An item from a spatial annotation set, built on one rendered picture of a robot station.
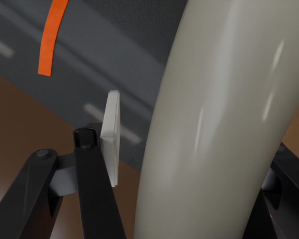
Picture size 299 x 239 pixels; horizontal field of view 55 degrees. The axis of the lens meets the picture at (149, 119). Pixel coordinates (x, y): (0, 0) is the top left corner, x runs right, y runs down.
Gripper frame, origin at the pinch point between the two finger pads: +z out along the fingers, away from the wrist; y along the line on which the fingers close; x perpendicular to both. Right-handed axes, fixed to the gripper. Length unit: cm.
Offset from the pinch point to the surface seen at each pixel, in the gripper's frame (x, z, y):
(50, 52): -13, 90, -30
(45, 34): -7, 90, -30
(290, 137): -41, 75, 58
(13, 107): -36, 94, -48
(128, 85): -25, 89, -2
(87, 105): -34, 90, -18
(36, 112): -38, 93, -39
